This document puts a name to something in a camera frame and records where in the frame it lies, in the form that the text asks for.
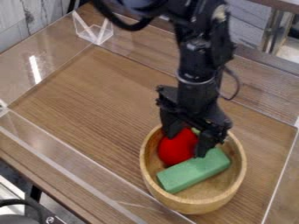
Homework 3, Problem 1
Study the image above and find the metal stand in background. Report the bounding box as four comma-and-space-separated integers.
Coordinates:
261, 9, 295, 54

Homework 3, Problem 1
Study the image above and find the red plush fruit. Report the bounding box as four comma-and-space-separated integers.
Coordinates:
158, 128, 198, 166

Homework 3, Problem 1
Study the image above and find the clear acrylic corner bracket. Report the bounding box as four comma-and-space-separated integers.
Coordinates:
71, 11, 114, 46

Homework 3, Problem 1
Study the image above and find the wooden bowl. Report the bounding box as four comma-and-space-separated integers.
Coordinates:
139, 125, 249, 214

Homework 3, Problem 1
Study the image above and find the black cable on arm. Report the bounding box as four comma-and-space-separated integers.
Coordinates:
215, 65, 242, 102

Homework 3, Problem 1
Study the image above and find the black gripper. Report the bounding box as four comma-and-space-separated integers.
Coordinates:
157, 74, 233, 158

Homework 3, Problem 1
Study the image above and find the clear acrylic front wall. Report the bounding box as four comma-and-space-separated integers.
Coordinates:
0, 100, 195, 224

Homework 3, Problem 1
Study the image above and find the black table leg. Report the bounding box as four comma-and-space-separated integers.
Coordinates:
30, 185, 43, 202

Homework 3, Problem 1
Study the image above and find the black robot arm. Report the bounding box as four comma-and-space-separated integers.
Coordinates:
93, 0, 235, 158

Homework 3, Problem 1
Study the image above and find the green rectangular block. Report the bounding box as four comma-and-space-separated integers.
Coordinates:
157, 148, 231, 194

